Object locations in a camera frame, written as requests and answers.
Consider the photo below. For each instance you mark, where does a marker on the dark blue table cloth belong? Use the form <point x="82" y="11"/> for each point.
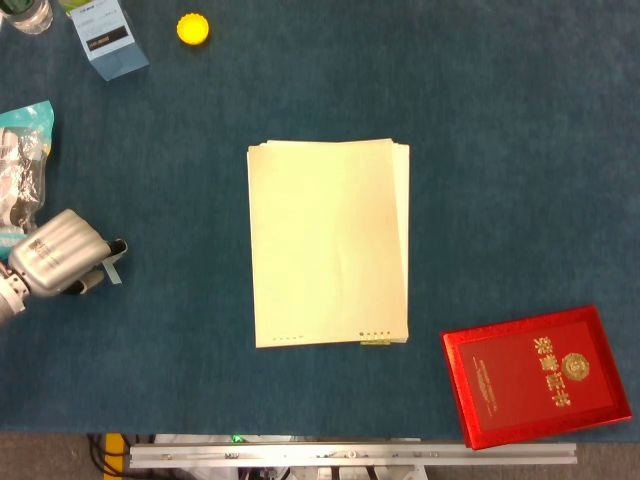
<point x="500" y="150"/>

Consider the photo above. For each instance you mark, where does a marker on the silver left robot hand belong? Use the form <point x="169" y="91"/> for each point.
<point x="55" y="250"/>

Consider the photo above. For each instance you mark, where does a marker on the small blue sticky note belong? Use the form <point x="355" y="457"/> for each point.
<point x="114" y="275"/>

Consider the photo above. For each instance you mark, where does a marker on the teal plastic snack bag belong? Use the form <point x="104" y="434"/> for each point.
<point x="20" y="165"/>

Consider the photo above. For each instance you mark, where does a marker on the aluminium profile rail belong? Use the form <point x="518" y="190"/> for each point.
<point x="350" y="455"/>

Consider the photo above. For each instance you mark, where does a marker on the pale yellow paper stack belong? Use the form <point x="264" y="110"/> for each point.
<point x="325" y="240"/>

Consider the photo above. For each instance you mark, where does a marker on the red certificate folder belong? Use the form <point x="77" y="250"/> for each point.
<point x="535" y="380"/>

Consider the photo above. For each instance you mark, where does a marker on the yellow bottle cap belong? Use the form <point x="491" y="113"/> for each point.
<point x="193" y="30"/>

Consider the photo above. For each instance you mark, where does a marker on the blue cardboard carton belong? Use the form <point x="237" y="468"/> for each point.
<point x="110" y="45"/>

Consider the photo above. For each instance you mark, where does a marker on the clear glass cup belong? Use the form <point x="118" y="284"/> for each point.
<point x="30" y="15"/>

